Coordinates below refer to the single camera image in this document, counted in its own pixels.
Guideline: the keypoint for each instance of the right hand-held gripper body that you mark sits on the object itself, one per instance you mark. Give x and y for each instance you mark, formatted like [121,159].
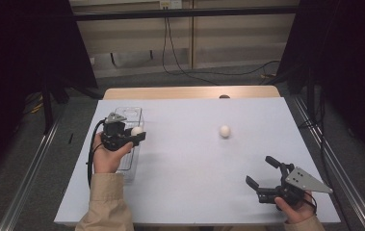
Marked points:
[302,181]

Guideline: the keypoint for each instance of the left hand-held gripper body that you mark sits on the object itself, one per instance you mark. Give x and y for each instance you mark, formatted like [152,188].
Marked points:
[114,132]

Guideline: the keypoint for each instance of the white egg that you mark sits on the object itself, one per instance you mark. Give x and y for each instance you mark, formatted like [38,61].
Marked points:
[225,131]
[136,131]

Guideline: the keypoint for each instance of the clear plastic container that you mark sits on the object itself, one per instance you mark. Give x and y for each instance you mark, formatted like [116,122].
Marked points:
[133,112]

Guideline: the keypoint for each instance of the person's left hand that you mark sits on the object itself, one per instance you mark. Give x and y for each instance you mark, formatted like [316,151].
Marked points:
[106,160]

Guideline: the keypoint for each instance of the person's right hand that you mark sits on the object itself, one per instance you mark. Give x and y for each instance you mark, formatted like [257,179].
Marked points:
[294,213]

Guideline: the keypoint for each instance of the small black floor object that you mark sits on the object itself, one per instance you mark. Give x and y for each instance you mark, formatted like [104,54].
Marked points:
[71,138]

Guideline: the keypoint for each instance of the wooden table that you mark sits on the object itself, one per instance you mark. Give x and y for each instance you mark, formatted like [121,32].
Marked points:
[170,93]

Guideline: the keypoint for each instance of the white table board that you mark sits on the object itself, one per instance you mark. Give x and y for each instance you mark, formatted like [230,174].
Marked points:
[186,192]

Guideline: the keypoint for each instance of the black stand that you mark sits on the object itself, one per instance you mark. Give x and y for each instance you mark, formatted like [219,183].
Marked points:
[46,112]

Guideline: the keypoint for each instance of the dark curtain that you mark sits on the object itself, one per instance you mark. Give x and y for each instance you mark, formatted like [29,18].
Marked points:
[356,64]

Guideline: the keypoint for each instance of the black horizontal bar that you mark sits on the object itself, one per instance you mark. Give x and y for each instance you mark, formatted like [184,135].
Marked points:
[170,13]

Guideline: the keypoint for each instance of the metal floor rail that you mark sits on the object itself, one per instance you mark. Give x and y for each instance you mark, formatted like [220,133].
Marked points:
[347,186]
[26,186]

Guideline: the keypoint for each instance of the white wall socket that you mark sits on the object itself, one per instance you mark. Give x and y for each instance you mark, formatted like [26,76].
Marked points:
[170,4]

